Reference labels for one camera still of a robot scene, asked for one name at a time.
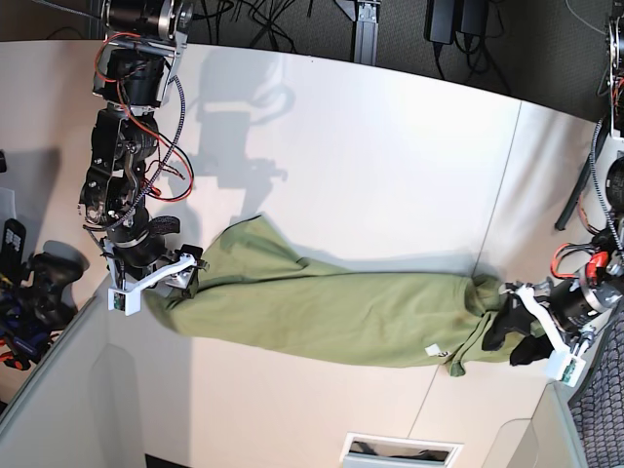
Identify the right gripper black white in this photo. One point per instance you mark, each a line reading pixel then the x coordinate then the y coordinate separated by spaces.
pixel 141 250

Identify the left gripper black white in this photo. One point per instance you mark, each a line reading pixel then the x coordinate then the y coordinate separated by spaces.
pixel 551 316

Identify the green t-shirt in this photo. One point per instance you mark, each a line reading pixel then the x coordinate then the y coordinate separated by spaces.
pixel 258 291

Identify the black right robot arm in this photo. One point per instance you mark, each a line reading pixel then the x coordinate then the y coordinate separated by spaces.
pixel 135 68

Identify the black game controller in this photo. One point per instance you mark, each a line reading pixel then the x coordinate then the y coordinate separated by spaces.
pixel 51 287

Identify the blue orange clamp tools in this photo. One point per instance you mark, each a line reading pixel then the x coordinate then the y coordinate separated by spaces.
pixel 25 327

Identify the black remote control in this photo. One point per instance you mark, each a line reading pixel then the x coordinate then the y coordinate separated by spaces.
pixel 13 243

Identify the white paper sheet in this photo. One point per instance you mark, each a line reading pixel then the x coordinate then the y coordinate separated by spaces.
pixel 8 208

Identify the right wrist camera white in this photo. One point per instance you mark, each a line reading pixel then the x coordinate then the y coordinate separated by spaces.
pixel 128 302

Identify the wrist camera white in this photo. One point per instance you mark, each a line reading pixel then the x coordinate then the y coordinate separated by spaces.
pixel 128 302
pixel 565 368

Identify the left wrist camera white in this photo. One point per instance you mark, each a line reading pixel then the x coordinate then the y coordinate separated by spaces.
pixel 565 368

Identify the aluminium frame post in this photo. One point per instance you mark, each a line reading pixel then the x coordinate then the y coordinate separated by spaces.
pixel 366 32

